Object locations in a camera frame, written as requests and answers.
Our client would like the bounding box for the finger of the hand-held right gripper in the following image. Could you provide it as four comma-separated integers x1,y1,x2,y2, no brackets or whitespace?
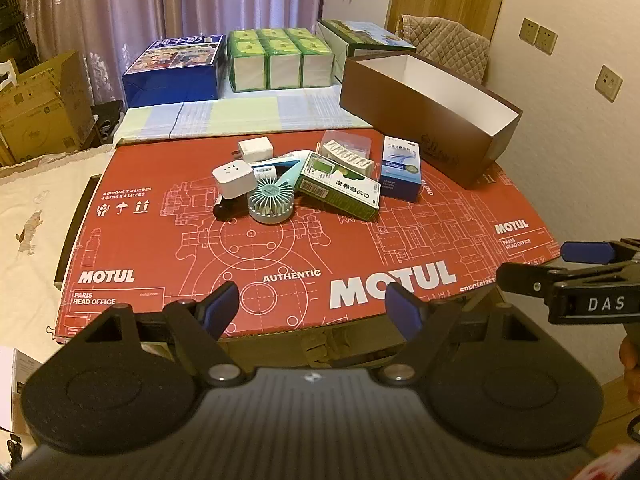
560,238,640,266
496,260,640,306

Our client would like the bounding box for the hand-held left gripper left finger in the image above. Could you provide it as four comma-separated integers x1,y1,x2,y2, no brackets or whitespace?
65,281,248,388

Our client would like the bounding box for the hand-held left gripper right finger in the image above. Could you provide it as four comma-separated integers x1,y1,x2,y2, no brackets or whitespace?
377,282,566,387

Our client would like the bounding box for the teal handheld mini fan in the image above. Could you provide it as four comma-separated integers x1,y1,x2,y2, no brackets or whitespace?
247,157,313,223

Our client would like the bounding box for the white smart plug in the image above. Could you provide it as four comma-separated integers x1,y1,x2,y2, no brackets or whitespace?
211,160,253,202

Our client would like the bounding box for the green medicine box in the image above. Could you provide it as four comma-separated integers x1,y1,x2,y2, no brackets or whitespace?
294,152,382,222

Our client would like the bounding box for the blue white medicine box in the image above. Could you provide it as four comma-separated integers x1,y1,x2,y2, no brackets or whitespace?
380,135,423,203

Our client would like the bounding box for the large white cream tube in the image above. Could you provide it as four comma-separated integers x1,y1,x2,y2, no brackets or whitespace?
250,151,307,171

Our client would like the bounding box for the white square charger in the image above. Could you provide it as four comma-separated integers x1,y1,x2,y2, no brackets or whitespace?
237,139,271,163

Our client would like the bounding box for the white tray of paper clips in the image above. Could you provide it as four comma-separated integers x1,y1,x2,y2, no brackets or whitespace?
320,141,375,178

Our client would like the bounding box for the clear plastic box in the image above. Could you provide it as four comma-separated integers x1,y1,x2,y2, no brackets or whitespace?
320,130,375,161

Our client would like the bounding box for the brown cardboard box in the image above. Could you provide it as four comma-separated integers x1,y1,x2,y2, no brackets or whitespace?
339,52,523,191

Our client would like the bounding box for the person's right hand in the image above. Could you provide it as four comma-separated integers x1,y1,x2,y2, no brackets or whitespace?
618,335,640,386

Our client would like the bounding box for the small black round object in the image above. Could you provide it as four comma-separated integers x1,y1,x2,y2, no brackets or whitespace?
212,200,251,221

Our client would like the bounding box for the red white packet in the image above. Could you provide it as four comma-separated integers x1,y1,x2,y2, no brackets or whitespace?
575,442,640,480

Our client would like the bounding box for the black flat bar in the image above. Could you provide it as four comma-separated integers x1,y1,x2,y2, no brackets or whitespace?
54,174,101,291

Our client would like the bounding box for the plaid folded cloth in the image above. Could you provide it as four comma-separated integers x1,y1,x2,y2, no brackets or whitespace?
114,82,373,148

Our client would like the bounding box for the cream embroidered bedsheet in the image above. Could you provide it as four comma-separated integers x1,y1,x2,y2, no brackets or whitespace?
0,145,118,351

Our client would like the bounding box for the white paper box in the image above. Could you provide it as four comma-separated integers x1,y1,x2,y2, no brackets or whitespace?
0,347,43,441

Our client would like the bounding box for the blue printed box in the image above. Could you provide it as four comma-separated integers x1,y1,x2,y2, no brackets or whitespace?
121,35,227,108

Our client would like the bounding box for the beige quilted cushion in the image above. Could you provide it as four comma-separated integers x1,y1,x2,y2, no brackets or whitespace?
397,14,491,86

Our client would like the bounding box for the bundle of green tissue packets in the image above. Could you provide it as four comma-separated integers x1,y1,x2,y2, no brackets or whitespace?
227,27,336,93

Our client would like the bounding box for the brown cardboard carton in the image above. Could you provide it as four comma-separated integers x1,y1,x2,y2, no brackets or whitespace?
0,50,96,166

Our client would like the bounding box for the green landscape printed box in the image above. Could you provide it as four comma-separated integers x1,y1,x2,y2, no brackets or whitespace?
316,19,417,83

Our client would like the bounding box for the black folded rack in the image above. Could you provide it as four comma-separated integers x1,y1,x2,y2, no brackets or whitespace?
0,0,38,76

